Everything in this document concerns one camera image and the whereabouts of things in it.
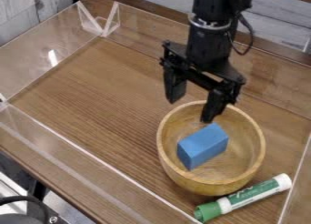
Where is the clear acrylic tray wall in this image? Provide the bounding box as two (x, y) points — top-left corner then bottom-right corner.
(0, 0), (311, 224)

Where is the green white marker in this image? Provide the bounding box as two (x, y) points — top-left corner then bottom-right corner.
(195, 173), (292, 223)

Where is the blue rectangular block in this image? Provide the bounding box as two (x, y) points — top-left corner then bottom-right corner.
(177, 123), (228, 170)

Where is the brown wooden bowl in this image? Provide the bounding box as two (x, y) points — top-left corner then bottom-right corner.
(156, 101), (265, 196)

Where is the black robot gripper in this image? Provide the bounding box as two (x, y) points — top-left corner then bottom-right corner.
(158, 16), (248, 124)

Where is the black cable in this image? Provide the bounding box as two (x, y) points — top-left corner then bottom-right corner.
(0, 195), (49, 224)

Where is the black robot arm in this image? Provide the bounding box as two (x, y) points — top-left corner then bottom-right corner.
(160, 0), (251, 123)

